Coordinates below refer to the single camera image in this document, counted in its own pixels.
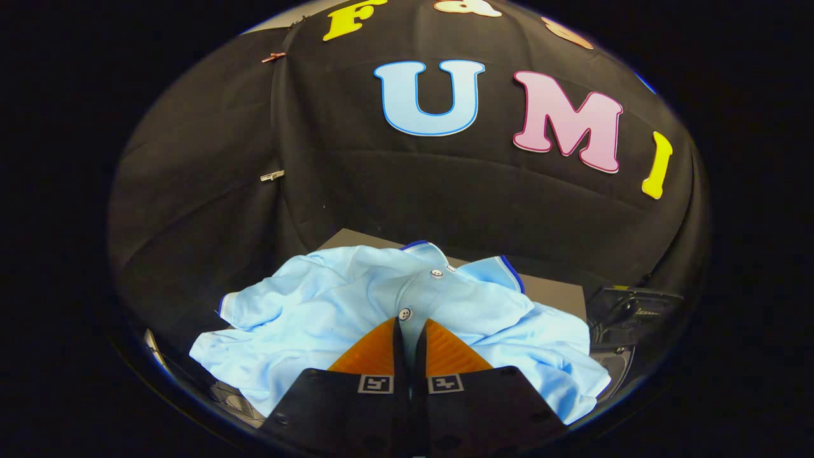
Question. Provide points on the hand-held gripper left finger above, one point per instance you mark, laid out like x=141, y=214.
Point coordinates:
x=399, y=356

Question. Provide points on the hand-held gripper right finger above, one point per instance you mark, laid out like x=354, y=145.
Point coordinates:
x=421, y=356

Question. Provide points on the silver clip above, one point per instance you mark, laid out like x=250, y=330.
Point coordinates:
x=272, y=175

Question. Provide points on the pink clip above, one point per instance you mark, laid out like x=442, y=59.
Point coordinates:
x=273, y=57

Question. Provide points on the light blue polo shirt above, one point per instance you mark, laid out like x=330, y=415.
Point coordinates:
x=318, y=305

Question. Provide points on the dark transparent washing machine lid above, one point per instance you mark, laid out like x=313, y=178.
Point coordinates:
x=636, y=312

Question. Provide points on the grey washing machine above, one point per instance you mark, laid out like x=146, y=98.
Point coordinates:
x=613, y=372

